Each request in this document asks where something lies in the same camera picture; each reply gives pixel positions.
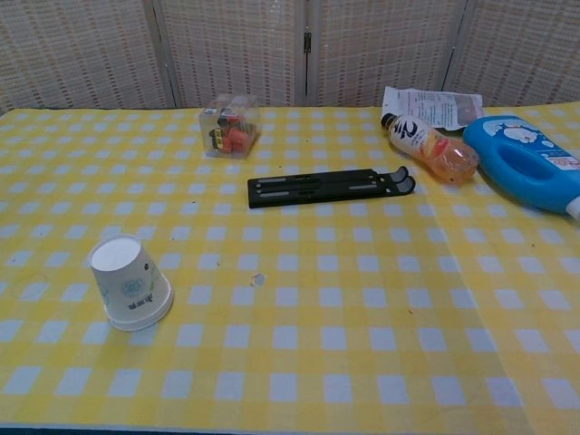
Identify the white printed sachet packet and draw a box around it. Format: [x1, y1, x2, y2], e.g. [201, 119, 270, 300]
[382, 85, 484, 131]

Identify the orange tea drink bottle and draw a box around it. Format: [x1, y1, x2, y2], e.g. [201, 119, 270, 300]
[380, 111, 481, 186]

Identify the woven folding screen panel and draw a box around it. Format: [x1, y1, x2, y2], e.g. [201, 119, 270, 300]
[0, 0, 179, 115]
[307, 0, 473, 108]
[152, 0, 314, 109]
[452, 0, 580, 108]

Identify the blue pump soap bottle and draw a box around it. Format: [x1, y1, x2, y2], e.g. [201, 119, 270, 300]
[461, 115, 580, 219]

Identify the yellow checkered tablecloth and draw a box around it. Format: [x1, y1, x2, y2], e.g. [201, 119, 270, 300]
[384, 102, 580, 435]
[0, 106, 516, 431]

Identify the clear box of toy blocks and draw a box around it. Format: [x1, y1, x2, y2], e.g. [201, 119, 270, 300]
[198, 93, 263, 160]

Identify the black folding stand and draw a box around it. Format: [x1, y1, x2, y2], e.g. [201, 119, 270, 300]
[246, 166, 417, 210]

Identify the white printed paper cup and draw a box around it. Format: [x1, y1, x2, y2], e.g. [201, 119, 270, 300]
[110, 298, 176, 334]
[89, 233, 176, 328]

